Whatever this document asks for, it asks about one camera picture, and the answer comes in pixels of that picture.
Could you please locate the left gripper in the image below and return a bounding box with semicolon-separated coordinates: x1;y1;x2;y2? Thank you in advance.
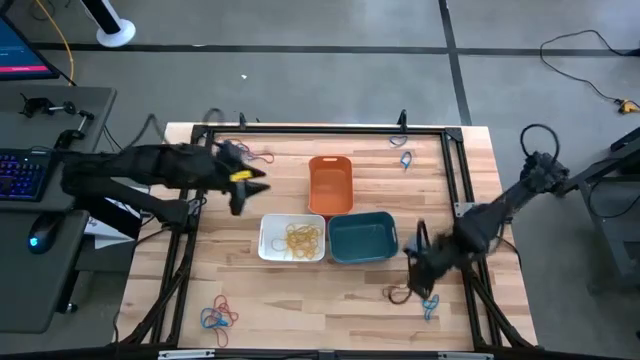
199;142;272;216

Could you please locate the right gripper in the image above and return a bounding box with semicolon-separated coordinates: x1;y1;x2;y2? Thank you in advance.
404;219;469;301

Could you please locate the long red rubber band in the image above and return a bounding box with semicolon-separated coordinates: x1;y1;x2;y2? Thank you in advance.
382;283;417;306

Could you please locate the rubber bands top left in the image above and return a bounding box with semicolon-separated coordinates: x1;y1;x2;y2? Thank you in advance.
233;141;261;159

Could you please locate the yellow rubber band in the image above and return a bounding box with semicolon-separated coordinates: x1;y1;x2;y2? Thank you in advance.
285;234;321;261
271;233;297;254

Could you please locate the pile of yellow rubber bands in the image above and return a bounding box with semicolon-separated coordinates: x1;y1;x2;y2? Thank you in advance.
284;223;324;251

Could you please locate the white plastic basket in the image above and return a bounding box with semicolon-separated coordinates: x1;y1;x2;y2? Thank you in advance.
257;213;327;263

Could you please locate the teal plastic basket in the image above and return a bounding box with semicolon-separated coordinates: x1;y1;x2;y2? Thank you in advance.
327;211;400;265

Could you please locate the orange plastic basket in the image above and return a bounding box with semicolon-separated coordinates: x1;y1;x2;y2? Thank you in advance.
307;155;355;217

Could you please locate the white paper sheet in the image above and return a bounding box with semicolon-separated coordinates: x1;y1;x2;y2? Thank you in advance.
82;199;144;251

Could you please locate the black desk clamp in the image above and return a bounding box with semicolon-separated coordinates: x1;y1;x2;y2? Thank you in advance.
18;93;77;120
53;109;96;151

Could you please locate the white round floor stand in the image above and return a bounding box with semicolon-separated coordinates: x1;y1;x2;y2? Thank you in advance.
79;0;137;49

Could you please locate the black computer mouse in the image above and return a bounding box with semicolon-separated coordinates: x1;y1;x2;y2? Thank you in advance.
27;213;65;256

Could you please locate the backlit computer keyboard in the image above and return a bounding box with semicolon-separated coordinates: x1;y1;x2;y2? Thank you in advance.
0;148;57;202

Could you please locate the dark grey desk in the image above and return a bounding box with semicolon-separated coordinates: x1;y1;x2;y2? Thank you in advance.
0;208;91;335

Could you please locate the lit computer monitor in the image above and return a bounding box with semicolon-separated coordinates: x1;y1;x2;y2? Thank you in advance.
0;12;62;82

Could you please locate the silver bracket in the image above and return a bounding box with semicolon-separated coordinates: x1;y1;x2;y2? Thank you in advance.
157;348;217;360
436;351;495;360

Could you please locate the black metal table frame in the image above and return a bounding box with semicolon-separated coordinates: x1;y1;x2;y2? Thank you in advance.
117;122;539;354

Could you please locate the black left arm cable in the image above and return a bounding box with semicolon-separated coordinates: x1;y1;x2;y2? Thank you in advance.
102;107;229;151

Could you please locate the black side table frame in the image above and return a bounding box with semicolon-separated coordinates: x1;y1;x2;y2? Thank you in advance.
562;127;640;292

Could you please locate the yellow cable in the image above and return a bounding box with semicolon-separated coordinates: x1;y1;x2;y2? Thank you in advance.
33;0;76;87

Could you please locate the black floor cable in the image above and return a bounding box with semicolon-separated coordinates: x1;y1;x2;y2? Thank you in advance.
538;28;640;104

